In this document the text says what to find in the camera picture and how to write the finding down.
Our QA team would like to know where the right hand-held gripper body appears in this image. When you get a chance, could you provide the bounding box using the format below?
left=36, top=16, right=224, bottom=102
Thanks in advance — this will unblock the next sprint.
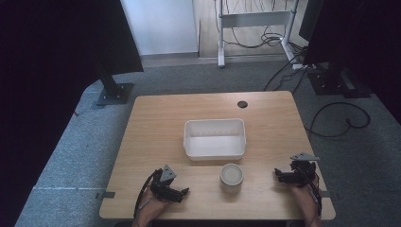
left=289, top=151, right=321, bottom=189

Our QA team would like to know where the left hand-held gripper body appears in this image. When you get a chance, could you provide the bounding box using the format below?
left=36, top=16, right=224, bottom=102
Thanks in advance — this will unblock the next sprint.
left=149, top=164, right=178, bottom=201

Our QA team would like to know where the white round cup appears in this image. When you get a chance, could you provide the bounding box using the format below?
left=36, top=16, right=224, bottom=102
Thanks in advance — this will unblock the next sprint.
left=218, top=163, right=245, bottom=194

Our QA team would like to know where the white plastic bin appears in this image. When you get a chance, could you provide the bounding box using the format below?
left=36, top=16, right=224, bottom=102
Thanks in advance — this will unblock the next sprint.
left=183, top=117, right=247, bottom=162

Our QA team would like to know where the person's left hand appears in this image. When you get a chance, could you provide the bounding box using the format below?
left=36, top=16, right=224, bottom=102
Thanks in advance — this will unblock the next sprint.
left=138, top=188, right=171, bottom=221

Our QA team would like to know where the person's right hand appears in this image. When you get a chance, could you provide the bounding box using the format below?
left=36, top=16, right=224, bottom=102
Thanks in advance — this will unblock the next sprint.
left=288, top=183, right=320, bottom=219

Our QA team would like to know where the grey table edge clamp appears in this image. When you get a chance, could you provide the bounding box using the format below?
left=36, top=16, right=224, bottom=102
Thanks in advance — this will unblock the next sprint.
left=321, top=189, right=340, bottom=201
left=95, top=190, right=116, bottom=201

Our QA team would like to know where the black flat stand base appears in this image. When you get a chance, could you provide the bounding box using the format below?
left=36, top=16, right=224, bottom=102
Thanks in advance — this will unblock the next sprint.
left=306, top=69, right=374, bottom=99

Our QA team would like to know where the black metal stand with base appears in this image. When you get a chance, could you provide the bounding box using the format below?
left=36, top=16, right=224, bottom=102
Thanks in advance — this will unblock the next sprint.
left=95, top=64, right=135, bottom=107

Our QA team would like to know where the white power strip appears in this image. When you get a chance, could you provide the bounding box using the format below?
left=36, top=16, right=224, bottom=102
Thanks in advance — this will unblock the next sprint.
left=291, top=63, right=317, bottom=71

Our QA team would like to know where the black curtain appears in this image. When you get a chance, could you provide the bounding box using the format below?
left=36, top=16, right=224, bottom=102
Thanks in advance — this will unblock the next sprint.
left=0, top=0, right=145, bottom=227
left=303, top=0, right=401, bottom=126

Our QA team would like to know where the black monitor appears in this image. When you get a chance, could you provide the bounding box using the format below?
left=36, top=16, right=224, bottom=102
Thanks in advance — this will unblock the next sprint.
left=298, top=0, right=325, bottom=43

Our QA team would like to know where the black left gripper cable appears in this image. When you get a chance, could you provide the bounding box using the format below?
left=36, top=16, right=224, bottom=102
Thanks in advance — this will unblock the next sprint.
left=132, top=168, right=163, bottom=219

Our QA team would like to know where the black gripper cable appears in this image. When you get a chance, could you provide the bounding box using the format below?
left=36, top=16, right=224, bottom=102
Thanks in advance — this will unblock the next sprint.
left=306, top=171, right=323, bottom=218
left=132, top=168, right=163, bottom=219

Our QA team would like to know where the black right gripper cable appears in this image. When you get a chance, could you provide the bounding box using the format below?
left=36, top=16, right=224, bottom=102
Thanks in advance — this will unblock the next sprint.
left=306, top=171, right=323, bottom=218

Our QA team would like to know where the looped black floor cable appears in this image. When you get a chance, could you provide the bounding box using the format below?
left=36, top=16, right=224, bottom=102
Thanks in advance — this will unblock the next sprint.
left=303, top=101, right=372, bottom=139

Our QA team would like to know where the black cable to power strip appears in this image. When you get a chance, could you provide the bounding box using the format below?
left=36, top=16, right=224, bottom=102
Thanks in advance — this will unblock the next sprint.
left=263, top=51, right=308, bottom=96

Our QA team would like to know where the bundle of black hanging cables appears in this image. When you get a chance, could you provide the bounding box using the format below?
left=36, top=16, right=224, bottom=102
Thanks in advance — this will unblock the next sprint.
left=224, top=0, right=305, bottom=50

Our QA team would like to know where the white metal desk frame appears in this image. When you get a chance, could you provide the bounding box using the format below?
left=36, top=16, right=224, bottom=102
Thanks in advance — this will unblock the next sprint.
left=217, top=0, right=301, bottom=69

